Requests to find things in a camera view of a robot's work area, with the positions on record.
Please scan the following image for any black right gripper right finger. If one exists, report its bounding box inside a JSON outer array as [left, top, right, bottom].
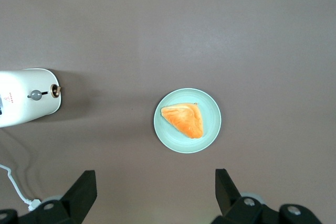
[[212, 168, 322, 224]]

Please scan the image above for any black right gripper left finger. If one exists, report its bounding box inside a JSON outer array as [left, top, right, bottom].
[[0, 170, 98, 224]]

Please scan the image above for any white toaster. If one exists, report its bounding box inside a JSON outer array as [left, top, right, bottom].
[[0, 68, 63, 129]]

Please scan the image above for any grey toaster lever knob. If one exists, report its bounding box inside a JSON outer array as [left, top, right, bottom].
[[27, 89, 44, 102]]

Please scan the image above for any brown toaster dial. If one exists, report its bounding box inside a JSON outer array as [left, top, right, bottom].
[[49, 83, 62, 99]]

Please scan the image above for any light green plate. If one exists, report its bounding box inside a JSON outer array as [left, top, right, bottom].
[[153, 88, 222, 154]]

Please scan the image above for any triangular orange pastry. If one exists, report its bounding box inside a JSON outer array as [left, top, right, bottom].
[[160, 102, 204, 140]]

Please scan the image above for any brown table cover mat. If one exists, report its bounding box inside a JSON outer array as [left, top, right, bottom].
[[0, 0, 336, 224]]

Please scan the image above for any white toaster power cord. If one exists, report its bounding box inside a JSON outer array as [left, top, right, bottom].
[[0, 163, 41, 212]]

